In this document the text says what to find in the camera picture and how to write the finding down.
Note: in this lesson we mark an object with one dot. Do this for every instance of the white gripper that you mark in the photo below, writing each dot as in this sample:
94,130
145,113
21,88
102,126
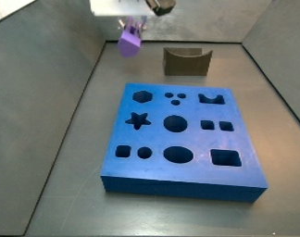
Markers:
122,8

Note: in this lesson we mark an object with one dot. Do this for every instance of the purple three prong object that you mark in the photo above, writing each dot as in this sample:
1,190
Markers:
130,39

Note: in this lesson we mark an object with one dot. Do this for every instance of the black curved fixture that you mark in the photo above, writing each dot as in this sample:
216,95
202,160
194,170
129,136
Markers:
186,61

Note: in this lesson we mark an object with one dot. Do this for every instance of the blue foam shape board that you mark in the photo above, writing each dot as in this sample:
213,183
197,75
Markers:
180,144

